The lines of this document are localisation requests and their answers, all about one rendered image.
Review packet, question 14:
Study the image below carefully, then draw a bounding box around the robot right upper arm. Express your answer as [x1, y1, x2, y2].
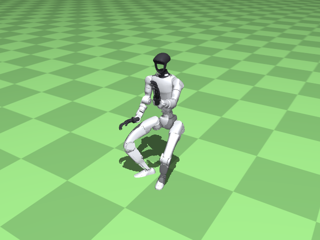
[142, 75, 154, 105]

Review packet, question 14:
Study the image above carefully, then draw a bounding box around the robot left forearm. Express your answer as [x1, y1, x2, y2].
[152, 99, 177, 109]

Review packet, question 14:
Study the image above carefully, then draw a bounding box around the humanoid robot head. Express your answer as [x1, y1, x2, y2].
[153, 53, 171, 78]

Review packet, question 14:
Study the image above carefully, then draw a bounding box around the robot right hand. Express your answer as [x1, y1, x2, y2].
[119, 117, 140, 130]

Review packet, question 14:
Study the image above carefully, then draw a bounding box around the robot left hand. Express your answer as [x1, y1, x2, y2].
[150, 80, 161, 106]

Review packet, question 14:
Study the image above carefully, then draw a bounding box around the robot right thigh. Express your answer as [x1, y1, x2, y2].
[123, 116, 161, 152]

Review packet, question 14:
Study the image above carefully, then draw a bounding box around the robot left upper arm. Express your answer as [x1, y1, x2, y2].
[168, 78, 184, 108]

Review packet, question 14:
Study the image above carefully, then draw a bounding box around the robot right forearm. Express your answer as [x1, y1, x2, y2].
[134, 100, 147, 123]

